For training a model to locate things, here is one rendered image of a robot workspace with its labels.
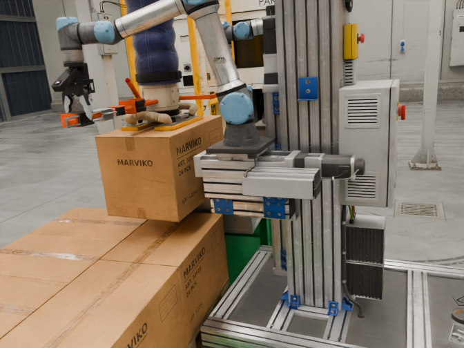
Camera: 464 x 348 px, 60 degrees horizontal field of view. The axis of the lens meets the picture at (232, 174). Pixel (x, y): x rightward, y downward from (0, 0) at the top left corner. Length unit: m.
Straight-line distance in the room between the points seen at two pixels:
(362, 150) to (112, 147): 1.10
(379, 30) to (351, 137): 9.27
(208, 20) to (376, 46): 9.51
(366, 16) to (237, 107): 9.55
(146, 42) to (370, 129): 1.07
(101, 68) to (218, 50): 1.98
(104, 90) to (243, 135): 1.93
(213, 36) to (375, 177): 0.81
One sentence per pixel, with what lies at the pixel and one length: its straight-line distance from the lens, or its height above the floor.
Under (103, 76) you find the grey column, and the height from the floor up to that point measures 1.31.
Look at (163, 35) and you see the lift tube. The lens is 2.01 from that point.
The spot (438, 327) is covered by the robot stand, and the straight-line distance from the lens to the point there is 2.03.
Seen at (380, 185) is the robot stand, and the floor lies 0.86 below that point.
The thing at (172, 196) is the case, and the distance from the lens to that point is 1.84.
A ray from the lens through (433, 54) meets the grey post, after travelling 4.91.
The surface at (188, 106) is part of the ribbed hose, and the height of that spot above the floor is 1.14.
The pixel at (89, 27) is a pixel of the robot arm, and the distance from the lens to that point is 1.57.
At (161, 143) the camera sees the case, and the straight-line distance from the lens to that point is 1.79.
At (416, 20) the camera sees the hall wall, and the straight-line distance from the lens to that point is 10.82.
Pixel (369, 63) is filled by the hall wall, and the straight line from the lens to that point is 10.86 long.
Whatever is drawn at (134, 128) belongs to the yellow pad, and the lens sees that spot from 2.02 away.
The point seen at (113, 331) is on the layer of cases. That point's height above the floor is 0.54.
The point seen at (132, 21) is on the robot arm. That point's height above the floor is 1.54.
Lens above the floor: 1.38
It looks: 16 degrees down
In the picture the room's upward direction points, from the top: 5 degrees counter-clockwise
